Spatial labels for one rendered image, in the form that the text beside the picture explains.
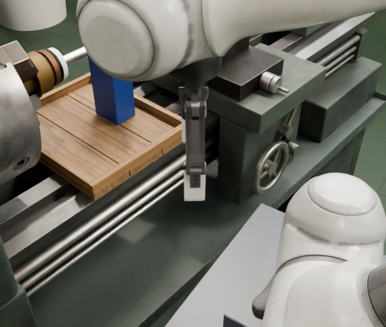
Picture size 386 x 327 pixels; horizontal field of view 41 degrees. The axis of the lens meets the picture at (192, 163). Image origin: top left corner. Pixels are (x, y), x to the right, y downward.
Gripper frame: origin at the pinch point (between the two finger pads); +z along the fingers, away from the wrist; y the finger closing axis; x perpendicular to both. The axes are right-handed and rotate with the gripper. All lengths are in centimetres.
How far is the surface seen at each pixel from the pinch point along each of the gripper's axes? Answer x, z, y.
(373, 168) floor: 92, 111, -123
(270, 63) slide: 22, 13, -53
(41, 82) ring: -28.1, 1.2, -26.3
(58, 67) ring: -25.3, 0.4, -30.8
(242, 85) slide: 13.4, 13.1, -42.7
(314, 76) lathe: 34, 18, -54
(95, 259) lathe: -24, 56, -27
